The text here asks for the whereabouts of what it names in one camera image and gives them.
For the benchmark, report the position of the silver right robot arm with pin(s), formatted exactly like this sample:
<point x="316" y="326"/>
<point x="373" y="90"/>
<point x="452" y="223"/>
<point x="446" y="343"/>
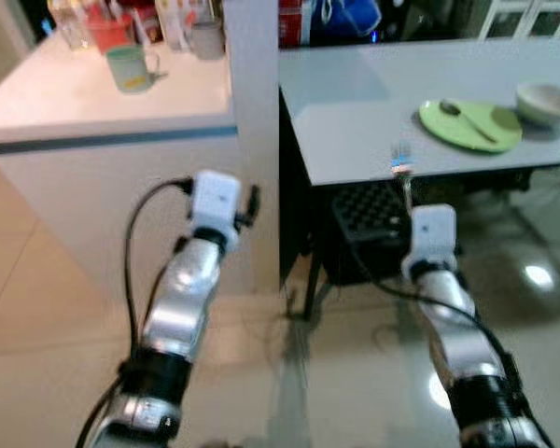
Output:
<point x="457" y="327"/>

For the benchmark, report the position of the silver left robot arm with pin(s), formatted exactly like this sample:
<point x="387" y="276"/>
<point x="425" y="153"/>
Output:
<point x="182" y="289"/>

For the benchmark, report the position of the white support pillar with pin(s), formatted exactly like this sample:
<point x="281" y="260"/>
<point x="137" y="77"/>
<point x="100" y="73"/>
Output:
<point x="252" y="140"/>

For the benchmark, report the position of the black plastic crate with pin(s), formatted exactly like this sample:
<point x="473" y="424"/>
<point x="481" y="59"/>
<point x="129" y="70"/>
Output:
<point x="369" y="219"/>

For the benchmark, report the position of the grey dining table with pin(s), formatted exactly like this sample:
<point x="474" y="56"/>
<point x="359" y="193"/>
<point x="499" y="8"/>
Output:
<point x="355" y="112"/>

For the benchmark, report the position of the grey mug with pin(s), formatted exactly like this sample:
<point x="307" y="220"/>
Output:
<point x="205" y="39"/>

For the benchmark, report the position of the red box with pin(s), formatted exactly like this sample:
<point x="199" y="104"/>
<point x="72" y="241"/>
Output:
<point x="294" y="23"/>

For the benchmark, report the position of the pale green mug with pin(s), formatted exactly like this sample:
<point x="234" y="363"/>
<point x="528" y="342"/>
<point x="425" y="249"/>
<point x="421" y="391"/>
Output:
<point x="129" y="67"/>

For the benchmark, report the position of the white kitchen counter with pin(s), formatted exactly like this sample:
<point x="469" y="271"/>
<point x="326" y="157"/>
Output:
<point x="75" y="121"/>

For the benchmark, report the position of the white printed carton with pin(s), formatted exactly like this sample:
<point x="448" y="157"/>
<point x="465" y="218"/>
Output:
<point x="173" y="23"/>

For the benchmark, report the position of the blue bag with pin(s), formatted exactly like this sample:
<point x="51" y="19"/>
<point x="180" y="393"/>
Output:
<point x="345" y="19"/>

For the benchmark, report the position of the red snack packet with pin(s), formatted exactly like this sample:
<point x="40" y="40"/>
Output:
<point x="145" y="19"/>

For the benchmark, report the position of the red plastic cup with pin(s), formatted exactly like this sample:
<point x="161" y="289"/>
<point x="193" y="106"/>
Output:
<point x="107" y="33"/>

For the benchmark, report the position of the metal spoon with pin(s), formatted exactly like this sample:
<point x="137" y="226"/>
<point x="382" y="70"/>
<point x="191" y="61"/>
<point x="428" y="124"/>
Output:
<point x="467" y="117"/>

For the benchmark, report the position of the green plate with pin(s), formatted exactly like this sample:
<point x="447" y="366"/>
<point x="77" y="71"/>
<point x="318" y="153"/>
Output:
<point x="476" y="132"/>

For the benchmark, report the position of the white bowl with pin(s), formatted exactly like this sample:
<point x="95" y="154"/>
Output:
<point x="546" y="101"/>

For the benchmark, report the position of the white framed cabinet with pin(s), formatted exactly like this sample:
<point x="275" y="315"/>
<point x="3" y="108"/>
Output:
<point x="532" y="19"/>

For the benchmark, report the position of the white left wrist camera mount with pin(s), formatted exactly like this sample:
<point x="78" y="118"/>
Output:
<point x="215" y="201"/>

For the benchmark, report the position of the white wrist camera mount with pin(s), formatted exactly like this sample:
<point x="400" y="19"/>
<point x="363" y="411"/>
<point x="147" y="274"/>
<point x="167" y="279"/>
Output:
<point x="215" y="201"/>
<point x="432" y="233"/>

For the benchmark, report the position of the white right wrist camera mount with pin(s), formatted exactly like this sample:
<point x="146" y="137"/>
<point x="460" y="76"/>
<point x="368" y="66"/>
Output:
<point x="432" y="233"/>

